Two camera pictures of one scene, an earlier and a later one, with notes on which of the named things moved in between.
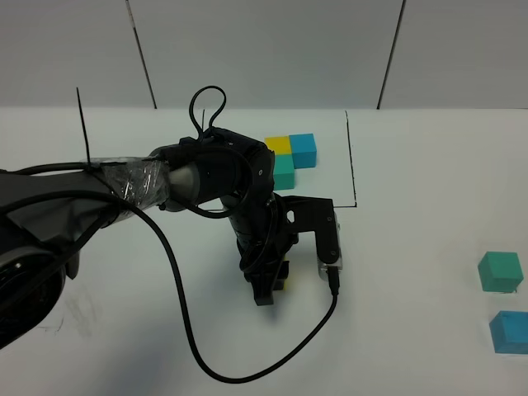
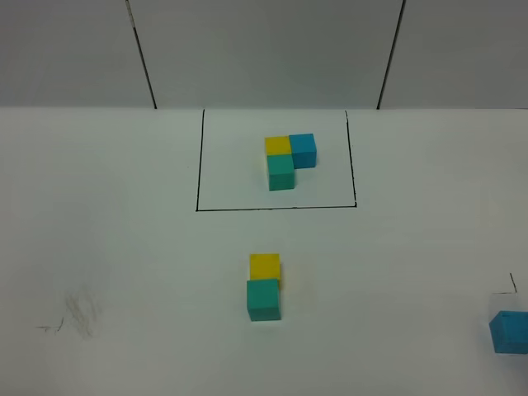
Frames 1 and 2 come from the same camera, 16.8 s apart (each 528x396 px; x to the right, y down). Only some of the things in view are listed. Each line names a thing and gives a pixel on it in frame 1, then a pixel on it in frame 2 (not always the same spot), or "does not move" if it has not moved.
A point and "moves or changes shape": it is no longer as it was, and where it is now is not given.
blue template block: (304, 150) does not move
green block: (500, 271) to (263, 299)
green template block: (284, 172) does not move
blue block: (509, 331) does not move
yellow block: (285, 280) moves or changes shape
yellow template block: (280, 145) does not move
